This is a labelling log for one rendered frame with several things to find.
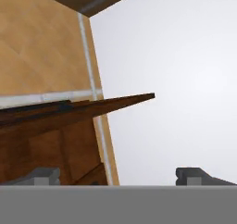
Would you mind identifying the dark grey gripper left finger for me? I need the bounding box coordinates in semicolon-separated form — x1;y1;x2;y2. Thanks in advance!
2;167;61;186

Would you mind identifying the brown wooden base cabinet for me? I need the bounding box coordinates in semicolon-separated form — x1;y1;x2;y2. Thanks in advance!
0;118;109;186

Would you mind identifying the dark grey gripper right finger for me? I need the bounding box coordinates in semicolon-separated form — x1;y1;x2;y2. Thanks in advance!
175;167;237;186

